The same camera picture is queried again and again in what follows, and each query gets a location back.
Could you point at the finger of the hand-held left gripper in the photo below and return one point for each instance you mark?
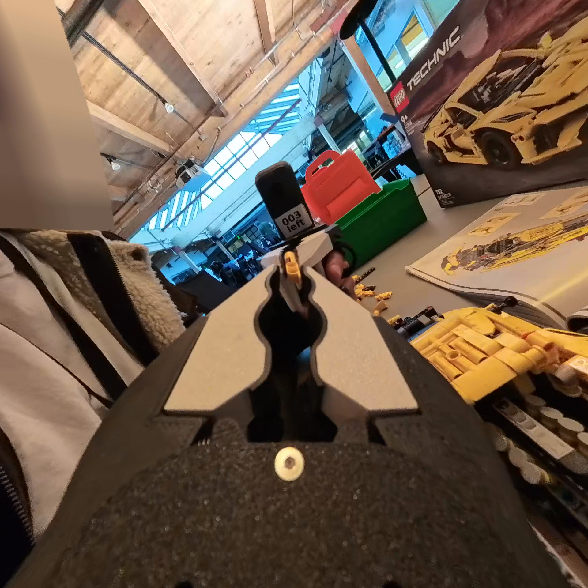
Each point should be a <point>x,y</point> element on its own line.
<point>273,260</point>
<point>317,250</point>

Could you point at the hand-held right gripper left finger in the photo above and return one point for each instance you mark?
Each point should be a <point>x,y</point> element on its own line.
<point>216,367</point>

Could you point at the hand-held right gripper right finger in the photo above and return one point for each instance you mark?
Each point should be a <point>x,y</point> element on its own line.
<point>367,367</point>

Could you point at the yellow brick panel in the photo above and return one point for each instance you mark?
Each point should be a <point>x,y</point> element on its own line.
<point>292,266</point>

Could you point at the yellow toy brick car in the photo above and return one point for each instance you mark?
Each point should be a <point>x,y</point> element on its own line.
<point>482,349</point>

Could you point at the person's left hand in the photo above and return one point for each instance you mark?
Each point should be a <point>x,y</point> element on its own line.
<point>340,271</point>

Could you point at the black brick beam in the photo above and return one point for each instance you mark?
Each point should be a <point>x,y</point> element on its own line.
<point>365,273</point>

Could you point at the red flat sheet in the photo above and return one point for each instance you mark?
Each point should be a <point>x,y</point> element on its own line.
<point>340,193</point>

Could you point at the pile of yellow brick parts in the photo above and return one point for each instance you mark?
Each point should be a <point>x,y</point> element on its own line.
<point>367,291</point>

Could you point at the green plastic bin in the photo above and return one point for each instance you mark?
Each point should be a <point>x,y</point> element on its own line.
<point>386,220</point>

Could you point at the ceiling-mounted unit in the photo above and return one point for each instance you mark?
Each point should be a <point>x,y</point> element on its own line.
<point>189,173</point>

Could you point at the person's brown fleece-lined jacket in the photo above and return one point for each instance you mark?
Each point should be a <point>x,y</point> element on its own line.
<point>147,294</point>

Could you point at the open instruction booklet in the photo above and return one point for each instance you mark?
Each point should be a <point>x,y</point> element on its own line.
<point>505,285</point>

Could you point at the person's white shirt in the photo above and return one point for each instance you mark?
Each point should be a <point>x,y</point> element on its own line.
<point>46,413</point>

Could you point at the black round-top pole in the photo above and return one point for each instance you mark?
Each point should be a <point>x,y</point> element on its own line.
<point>356,20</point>

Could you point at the toy car set cardboard box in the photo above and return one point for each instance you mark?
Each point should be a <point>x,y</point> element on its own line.
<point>505,174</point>

